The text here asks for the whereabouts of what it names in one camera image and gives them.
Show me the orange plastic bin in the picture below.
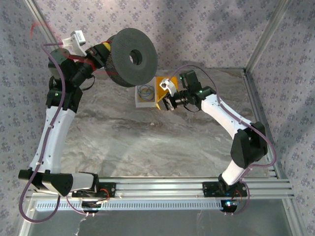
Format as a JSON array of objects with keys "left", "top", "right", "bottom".
[{"left": 154, "top": 76, "right": 178, "bottom": 111}]

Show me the red cable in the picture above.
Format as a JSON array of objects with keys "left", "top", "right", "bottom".
[{"left": 29, "top": 21, "right": 119, "bottom": 76}]

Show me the black cable spool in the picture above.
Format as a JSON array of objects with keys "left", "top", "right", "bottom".
[{"left": 104, "top": 28, "right": 158, "bottom": 88}]

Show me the white plastic bin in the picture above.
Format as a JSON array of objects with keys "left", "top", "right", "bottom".
[{"left": 134, "top": 85, "right": 158, "bottom": 109}]

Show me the black controller board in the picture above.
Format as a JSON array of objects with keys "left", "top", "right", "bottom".
[
  {"left": 220, "top": 199, "right": 239, "bottom": 213},
  {"left": 81, "top": 200, "right": 102, "bottom": 214}
]

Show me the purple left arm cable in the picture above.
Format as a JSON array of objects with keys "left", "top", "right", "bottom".
[{"left": 19, "top": 42, "right": 89, "bottom": 224}]

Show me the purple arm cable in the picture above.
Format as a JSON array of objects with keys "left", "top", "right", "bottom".
[
  {"left": 168, "top": 64, "right": 277, "bottom": 216},
  {"left": 19, "top": 42, "right": 89, "bottom": 224}
]

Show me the blue cable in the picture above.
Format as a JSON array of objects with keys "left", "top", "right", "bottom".
[{"left": 137, "top": 85, "right": 156, "bottom": 102}]

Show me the aluminium side rail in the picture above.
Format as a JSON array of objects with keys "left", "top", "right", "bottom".
[{"left": 242, "top": 70, "right": 281, "bottom": 179}]

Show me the aluminium frame post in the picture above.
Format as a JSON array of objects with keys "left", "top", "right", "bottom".
[
  {"left": 24, "top": 0, "right": 74, "bottom": 77},
  {"left": 244, "top": 0, "right": 294, "bottom": 72}
]

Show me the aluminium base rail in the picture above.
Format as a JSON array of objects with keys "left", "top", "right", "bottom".
[{"left": 60, "top": 176, "right": 296, "bottom": 200}]

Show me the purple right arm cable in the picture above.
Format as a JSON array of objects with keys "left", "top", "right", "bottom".
[{"left": 168, "top": 64, "right": 277, "bottom": 216}]

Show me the white slotted cable duct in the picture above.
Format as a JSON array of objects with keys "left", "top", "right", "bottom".
[{"left": 36, "top": 200, "right": 224, "bottom": 211}]

